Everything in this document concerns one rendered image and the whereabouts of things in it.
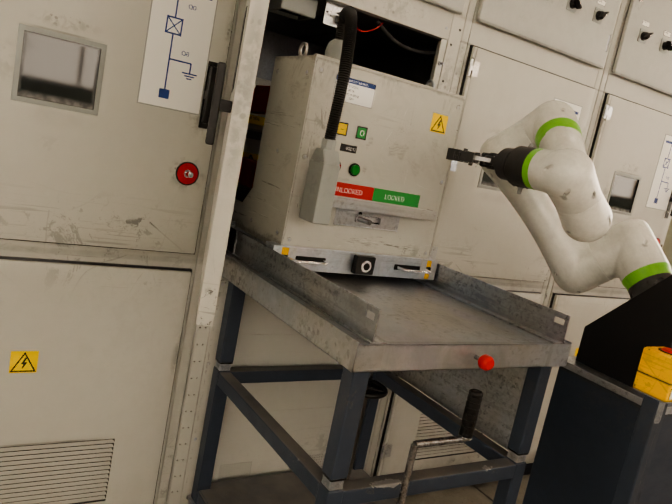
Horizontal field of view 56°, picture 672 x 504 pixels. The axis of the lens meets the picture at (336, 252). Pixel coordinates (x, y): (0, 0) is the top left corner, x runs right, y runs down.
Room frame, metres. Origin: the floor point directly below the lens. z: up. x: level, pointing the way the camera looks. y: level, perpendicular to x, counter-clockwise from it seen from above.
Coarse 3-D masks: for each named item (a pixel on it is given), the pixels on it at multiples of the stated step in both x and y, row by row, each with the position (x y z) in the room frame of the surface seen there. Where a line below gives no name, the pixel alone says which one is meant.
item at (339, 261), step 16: (304, 256) 1.59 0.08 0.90; (320, 256) 1.61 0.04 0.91; (336, 256) 1.64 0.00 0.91; (352, 256) 1.67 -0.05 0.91; (384, 256) 1.73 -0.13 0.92; (400, 256) 1.77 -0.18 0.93; (336, 272) 1.65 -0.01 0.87; (384, 272) 1.73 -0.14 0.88; (400, 272) 1.76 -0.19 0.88; (432, 272) 1.83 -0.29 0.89
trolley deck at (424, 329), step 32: (256, 288) 1.49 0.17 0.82; (352, 288) 1.59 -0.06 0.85; (384, 288) 1.67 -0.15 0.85; (416, 288) 1.76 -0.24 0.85; (288, 320) 1.35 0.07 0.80; (320, 320) 1.24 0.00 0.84; (384, 320) 1.33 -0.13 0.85; (416, 320) 1.39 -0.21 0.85; (448, 320) 1.45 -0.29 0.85; (480, 320) 1.52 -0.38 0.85; (352, 352) 1.13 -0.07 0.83; (384, 352) 1.16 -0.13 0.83; (416, 352) 1.20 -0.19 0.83; (448, 352) 1.25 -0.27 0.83; (480, 352) 1.30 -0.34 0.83; (512, 352) 1.36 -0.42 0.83; (544, 352) 1.42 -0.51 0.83
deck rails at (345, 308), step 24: (240, 240) 1.69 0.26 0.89; (264, 264) 1.55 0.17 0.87; (288, 264) 1.45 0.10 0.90; (288, 288) 1.43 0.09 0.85; (312, 288) 1.35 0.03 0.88; (336, 288) 1.27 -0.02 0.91; (432, 288) 1.80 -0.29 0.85; (456, 288) 1.76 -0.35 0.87; (480, 288) 1.69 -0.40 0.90; (336, 312) 1.26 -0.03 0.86; (360, 312) 1.19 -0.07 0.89; (504, 312) 1.61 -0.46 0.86; (528, 312) 1.54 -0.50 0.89; (552, 312) 1.49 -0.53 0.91; (360, 336) 1.17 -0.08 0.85; (552, 336) 1.47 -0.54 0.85
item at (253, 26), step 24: (264, 0) 1.07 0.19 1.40; (264, 24) 1.08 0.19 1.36; (240, 48) 1.28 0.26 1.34; (216, 72) 1.10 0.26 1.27; (240, 72) 1.07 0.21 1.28; (216, 96) 1.10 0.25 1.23; (240, 96) 1.07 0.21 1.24; (216, 120) 1.10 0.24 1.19; (240, 120) 1.07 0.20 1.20; (240, 144) 1.07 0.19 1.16; (216, 192) 1.25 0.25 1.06; (216, 216) 1.07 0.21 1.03; (216, 240) 1.07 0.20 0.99; (216, 264) 1.07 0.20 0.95; (216, 288) 1.07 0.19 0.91
